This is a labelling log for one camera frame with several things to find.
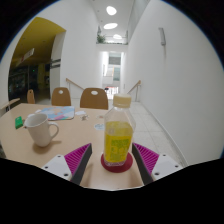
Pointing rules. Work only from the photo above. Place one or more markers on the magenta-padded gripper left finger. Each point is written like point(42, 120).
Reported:
point(78, 160)

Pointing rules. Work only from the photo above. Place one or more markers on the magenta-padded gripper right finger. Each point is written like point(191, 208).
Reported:
point(148, 160)

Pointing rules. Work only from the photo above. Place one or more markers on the clear bottle with yellow label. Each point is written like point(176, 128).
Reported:
point(118, 143)

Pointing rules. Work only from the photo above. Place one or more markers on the flat round red coaster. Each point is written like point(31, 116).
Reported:
point(116, 169)

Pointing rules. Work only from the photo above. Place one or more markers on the round white sticker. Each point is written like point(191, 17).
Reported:
point(99, 127)

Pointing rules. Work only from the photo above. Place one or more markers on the beige ceramic mug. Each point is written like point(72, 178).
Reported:
point(41, 131)

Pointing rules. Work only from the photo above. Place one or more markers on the white paper scrap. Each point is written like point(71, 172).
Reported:
point(80, 113)

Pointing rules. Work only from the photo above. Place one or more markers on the wooden chair with oval cutout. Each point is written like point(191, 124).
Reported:
point(94, 100)
point(61, 98)

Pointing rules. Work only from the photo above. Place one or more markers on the small green box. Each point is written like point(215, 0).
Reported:
point(19, 122)

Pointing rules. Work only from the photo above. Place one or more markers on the wooden stair handrail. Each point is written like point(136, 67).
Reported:
point(135, 86)
point(75, 84)

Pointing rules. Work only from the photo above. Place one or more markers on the small wooden chair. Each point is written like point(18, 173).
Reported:
point(31, 96)

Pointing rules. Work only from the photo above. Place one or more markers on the small wooden side table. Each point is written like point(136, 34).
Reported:
point(8, 104)

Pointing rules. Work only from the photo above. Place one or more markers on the white hanging sign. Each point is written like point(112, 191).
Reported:
point(28, 56)

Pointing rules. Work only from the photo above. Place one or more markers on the green potted plant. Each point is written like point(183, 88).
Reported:
point(101, 39)

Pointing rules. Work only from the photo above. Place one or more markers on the oval ceiling lights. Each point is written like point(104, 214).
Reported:
point(110, 25)

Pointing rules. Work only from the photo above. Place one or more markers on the dark wall sign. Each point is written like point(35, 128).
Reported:
point(55, 63)

